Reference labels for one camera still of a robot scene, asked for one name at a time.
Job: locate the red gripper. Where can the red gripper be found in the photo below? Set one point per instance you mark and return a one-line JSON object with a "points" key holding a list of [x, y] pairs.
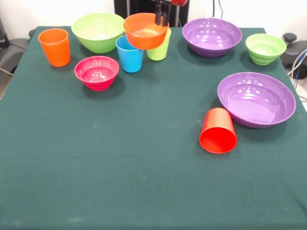
{"points": [[180, 2]]}

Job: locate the orange bowl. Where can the orange bowl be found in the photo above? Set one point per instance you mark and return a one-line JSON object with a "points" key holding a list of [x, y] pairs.
{"points": [[146, 39]]}

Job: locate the large green bowl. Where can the large green bowl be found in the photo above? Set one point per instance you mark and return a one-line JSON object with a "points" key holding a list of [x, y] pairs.
{"points": [[96, 38]]}

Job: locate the orange cup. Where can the orange cup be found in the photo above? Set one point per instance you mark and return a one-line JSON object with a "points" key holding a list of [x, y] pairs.
{"points": [[56, 50]]}

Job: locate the red cup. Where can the red cup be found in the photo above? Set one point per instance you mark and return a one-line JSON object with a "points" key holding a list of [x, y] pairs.
{"points": [[218, 141]]}

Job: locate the yellow-green cup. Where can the yellow-green cup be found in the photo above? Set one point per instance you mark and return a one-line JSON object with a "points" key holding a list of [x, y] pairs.
{"points": [[159, 52]]}

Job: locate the purple bowl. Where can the purple bowl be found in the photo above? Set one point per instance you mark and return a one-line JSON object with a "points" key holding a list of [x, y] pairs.
{"points": [[211, 36], [256, 103]]}

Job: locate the blue cup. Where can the blue cup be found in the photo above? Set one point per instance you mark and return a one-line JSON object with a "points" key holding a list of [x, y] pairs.
{"points": [[129, 61]]}

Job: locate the pink bowl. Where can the pink bowl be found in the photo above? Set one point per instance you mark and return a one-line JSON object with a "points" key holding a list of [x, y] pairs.
{"points": [[97, 79]]}

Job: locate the small green bowl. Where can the small green bowl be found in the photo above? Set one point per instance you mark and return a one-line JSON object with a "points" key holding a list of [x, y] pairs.
{"points": [[265, 51]]}

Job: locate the black chair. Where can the black chair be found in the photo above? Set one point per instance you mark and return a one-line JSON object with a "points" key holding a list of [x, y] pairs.
{"points": [[296, 51], [12, 54]]}

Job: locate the dark green tablecloth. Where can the dark green tablecloth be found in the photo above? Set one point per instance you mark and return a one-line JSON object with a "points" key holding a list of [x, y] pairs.
{"points": [[144, 179]]}

